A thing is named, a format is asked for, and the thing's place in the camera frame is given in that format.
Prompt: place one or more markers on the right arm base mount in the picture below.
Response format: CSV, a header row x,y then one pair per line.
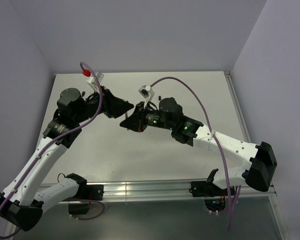
x,y
203,189

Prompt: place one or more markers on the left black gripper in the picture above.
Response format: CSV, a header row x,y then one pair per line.
x,y
113,106

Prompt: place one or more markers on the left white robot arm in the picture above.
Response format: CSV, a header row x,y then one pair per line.
x,y
57,138

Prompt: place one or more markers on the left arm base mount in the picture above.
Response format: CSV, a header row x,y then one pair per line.
x,y
87,203

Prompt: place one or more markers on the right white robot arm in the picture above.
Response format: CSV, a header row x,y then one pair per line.
x,y
256,163

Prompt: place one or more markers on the aluminium front rail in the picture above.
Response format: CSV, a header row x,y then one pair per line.
x,y
140,191

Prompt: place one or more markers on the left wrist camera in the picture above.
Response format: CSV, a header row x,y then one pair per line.
x,y
91,81

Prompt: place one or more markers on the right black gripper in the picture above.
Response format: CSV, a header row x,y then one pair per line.
x,y
134,122

